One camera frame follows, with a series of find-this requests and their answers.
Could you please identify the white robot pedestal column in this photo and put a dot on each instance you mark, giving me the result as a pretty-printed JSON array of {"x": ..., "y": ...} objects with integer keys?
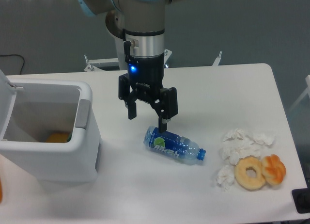
[{"x": 115, "y": 24}]

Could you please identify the orange twisted bread roll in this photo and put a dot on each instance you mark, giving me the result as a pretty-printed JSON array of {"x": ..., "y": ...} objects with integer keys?
[{"x": 273, "y": 169}]

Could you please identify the white furniture at right edge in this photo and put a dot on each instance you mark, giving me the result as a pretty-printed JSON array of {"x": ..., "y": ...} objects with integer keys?
[{"x": 302, "y": 96}]

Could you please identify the crumpled white tissue small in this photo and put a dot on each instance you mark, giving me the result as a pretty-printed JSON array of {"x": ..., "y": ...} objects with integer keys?
[{"x": 225, "y": 177}]

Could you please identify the blue plastic drink bottle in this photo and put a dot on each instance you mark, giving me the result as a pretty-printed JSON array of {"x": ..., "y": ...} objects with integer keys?
[{"x": 176, "y": 147}]

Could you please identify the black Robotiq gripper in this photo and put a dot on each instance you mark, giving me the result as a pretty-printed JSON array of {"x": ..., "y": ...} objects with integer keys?
[{"x": 144, "y": 76}]

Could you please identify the orange object at left edge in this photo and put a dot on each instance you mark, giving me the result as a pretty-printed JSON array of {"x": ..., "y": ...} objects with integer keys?
[{"x": 1, "y": 192}]

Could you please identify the crumpled white tissue right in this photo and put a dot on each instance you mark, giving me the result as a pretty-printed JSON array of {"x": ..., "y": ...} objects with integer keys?
[{"x": 264, "y": 139}]

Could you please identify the ring doughnut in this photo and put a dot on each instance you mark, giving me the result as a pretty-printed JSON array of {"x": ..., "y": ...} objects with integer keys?
[{"x": 248, "y": 173}]

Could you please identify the yellow item inside trash can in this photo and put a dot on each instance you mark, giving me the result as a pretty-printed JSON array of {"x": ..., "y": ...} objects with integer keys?
[{"x": 58, "y": 137}]

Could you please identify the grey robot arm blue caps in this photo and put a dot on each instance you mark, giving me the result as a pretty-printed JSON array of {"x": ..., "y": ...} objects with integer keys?
[{"x": 140, "y": 26}]

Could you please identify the black device at edge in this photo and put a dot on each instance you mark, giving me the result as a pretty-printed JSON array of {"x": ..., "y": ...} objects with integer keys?
[{"x": 301, "y": 199}]

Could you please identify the white trash can body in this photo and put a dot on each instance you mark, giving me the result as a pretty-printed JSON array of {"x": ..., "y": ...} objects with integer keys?
[{"x": 48, "y": 128}]

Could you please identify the crumpled white tissue large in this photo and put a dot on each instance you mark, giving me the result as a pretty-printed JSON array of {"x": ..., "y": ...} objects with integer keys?
[{"x": 238, "y": 144}]

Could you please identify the white trash can lid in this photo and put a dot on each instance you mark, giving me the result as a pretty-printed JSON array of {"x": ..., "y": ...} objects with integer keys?
[{"x": 7, "y": 101}]

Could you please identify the white metal base frame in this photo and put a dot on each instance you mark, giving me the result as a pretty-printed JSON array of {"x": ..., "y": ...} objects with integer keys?
[{"x": 112, "y": 64}]

